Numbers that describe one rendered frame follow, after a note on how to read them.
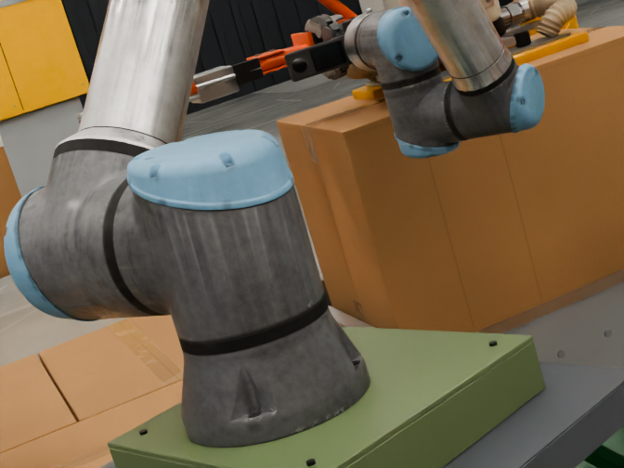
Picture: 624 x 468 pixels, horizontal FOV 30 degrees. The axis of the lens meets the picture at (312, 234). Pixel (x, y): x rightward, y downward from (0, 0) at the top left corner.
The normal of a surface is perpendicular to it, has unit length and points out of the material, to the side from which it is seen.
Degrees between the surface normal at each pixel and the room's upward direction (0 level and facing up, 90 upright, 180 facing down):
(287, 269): 90
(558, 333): 90
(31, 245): 65
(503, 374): 90
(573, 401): 0
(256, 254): 89
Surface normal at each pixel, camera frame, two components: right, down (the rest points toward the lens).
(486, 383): 0.66, -0.02
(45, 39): 0.39, 0.10
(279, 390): 0.06, -0.17
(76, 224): -0.62, -0.26
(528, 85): 0.82, -0.04
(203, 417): -0.69, -0.01
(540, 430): -0.28, -0.93
